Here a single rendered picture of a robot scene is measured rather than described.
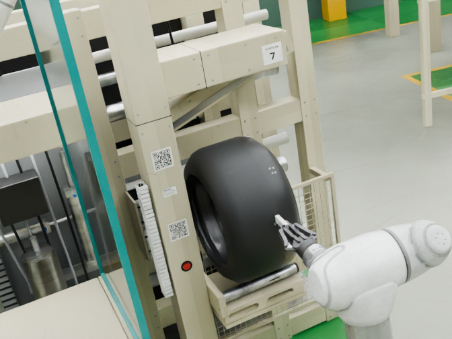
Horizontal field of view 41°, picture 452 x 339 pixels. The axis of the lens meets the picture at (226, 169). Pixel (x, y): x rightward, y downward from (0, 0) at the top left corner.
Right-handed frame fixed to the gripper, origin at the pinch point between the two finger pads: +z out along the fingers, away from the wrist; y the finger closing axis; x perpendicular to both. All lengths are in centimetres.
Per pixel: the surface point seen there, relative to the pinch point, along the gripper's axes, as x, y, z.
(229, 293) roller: 32.9, 19.3, 11.1
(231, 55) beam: -44, -12, 55
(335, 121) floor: 170, -243, 326
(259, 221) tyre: -0.8, 6.7, 4.2
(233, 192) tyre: -10.9, 12.2, 12.2
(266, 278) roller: 33.0, 2.6, 11.1
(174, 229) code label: 3.2, 33.1, 22.3
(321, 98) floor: 180, -274, 402
